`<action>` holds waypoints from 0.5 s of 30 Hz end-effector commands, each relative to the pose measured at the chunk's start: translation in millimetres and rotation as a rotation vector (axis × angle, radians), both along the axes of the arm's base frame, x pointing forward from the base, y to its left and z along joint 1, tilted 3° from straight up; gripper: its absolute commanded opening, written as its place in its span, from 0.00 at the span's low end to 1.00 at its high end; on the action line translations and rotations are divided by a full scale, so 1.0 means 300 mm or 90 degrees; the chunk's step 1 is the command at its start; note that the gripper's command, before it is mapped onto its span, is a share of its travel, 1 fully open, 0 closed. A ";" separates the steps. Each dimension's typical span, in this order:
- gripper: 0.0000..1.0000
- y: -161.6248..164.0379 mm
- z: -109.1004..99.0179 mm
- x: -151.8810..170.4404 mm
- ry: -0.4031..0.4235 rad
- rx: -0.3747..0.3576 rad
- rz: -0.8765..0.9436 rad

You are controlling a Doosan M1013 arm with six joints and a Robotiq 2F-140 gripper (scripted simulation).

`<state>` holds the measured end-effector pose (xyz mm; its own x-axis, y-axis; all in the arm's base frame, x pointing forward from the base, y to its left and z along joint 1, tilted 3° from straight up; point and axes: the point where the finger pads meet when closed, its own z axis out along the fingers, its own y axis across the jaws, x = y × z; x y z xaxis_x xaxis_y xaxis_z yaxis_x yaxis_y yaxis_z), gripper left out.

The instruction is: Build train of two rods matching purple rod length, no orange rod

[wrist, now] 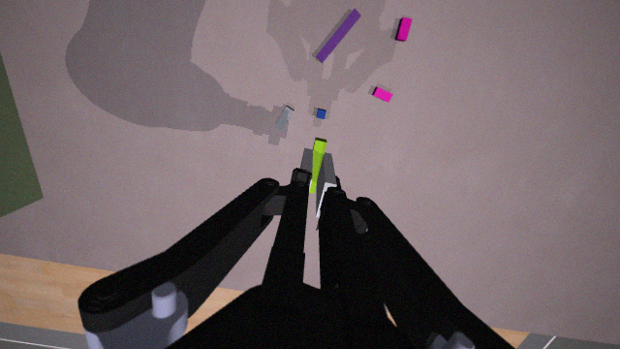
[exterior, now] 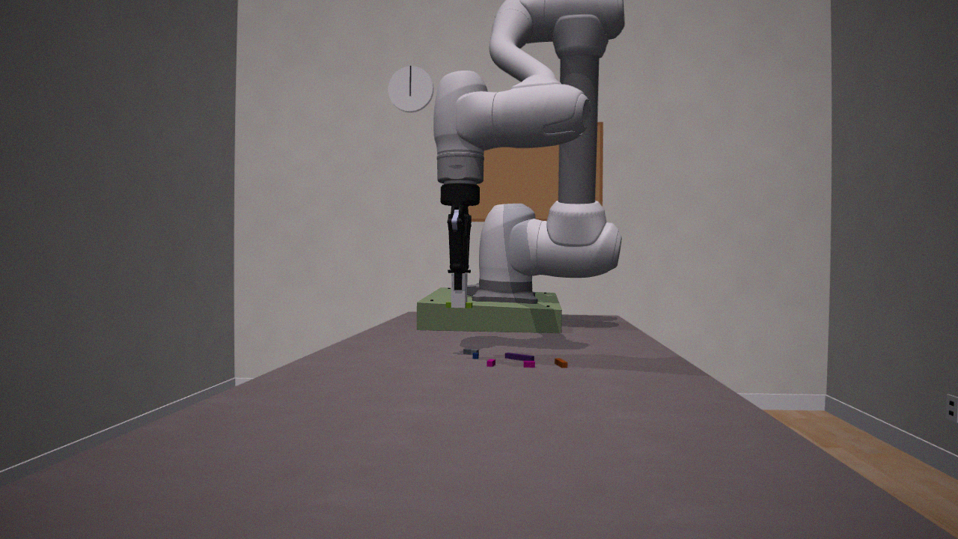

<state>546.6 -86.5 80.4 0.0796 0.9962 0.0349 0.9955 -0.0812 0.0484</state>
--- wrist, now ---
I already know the lime green rod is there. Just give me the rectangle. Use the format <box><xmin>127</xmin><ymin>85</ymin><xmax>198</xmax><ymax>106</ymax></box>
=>
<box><xmin>309</xmin><ymin>138</ymin><xmax>326</xmax><ymax>194</ymax></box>

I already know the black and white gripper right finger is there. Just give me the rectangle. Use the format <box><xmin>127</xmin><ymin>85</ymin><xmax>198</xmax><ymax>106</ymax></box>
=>
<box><xmin>316</xmin><ymin>152</ymin><xmax>515</xmax><ymax>349</ymax></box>

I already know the magenta rod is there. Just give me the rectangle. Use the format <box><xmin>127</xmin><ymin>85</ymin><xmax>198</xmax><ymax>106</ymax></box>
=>
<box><xmin>372</xmin><ymin>87</ymin><xmax>393</xmax><ymax>102</ymax></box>
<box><xmin>394</xmin><ymin>17</ymin><xmax>412</xmax><ymax>42</ymax></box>

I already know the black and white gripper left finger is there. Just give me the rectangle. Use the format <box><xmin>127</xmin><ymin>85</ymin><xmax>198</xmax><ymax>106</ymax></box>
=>
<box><xmin>77</xmin><ymin>148</ymin><xmax>313</xmax><ymax>349</ymax></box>

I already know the purple rod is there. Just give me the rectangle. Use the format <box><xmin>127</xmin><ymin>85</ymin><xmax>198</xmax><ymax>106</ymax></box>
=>
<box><xmin>316</xmin><ymin>9</ymin><xmax>361</xmax><ymax>63</ymax></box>

